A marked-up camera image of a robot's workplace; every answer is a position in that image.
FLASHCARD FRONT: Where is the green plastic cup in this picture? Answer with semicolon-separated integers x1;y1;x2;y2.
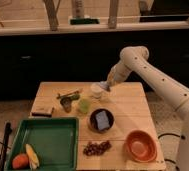
78;99;90;114

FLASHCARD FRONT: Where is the black pole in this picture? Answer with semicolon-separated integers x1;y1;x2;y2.
0;122;12;171

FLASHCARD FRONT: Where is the orange plastic bowl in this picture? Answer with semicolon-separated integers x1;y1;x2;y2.
124;130;157;163

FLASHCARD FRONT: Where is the green base stand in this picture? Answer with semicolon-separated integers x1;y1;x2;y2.
70;18;100;25

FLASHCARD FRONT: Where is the black cable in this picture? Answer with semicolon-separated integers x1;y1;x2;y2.
157;132;186;171

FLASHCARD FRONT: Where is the grey towel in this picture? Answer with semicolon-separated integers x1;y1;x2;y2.
99;81;111;92

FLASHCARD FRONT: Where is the green plastic tray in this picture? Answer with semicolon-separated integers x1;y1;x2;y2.
4;117;79;171

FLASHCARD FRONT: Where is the blue sponge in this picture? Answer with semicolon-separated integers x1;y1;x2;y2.
96;111;110;131

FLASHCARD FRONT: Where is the bunch of dark grapes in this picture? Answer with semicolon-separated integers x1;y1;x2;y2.
83;141;112;156

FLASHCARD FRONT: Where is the brown wooden block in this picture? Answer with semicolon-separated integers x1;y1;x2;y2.
31;107;54;117

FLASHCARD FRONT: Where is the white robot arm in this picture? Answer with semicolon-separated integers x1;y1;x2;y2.
107;46;189;171

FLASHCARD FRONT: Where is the white paper cup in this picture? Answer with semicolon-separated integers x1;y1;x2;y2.
90;83;103;99

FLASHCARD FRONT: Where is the orange fruit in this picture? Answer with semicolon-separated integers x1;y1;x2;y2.
12;153;29;169

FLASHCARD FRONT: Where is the black bowl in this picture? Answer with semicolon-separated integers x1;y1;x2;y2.
88;108;114;133

